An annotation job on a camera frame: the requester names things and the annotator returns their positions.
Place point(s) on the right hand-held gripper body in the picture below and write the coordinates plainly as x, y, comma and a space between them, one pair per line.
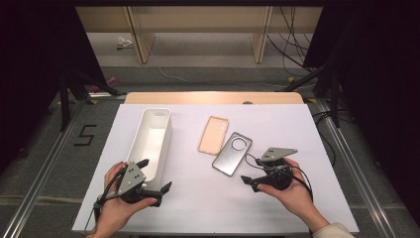
279, 177

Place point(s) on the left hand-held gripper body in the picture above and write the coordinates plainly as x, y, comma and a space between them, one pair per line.
132, 178

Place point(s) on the white storage box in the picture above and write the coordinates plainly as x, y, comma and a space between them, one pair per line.
152, 142

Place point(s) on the grey phone case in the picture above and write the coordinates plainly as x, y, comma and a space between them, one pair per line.
229, 158

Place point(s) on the peach phone case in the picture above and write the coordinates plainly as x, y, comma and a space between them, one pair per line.
213, 137

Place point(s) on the person's right hand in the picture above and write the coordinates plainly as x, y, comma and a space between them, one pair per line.
297, 198

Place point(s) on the person's left hand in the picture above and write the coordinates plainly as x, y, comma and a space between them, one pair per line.
114, 214

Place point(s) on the white table sheet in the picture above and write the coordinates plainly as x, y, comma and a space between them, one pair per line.
264, 115

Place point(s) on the dark round table grommet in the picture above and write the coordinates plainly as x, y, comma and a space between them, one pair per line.
247, 102

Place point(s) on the yellow tape piece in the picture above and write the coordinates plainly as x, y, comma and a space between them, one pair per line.
291, 79
311, 100
93, 102

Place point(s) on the pink object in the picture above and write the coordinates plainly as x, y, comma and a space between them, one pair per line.
112, 81

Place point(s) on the black metal stand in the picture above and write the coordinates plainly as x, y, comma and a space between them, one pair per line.
64, 105
335, 99

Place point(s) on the crumpled white wrapper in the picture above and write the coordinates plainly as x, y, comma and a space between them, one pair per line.
124, 42

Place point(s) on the black curtain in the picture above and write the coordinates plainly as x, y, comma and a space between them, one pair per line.
29, 66
386, 82

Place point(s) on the beige wooden shelf unit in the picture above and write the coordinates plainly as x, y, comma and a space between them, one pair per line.
198, 18

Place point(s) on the aluminium floor rail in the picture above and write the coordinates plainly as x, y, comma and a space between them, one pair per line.
33, 195
363, 185

